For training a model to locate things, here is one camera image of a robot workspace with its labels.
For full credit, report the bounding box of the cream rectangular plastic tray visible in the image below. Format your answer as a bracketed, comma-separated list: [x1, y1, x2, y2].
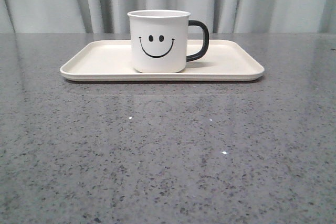
[60, 40, 265, 82]

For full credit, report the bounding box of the grey-white pleated curtain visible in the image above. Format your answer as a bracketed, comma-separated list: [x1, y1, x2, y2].
[1, 0, 335, 34]

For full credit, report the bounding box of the white smiley mug black handle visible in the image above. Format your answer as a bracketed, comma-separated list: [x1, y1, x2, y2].
[128, 9, 209, 73]

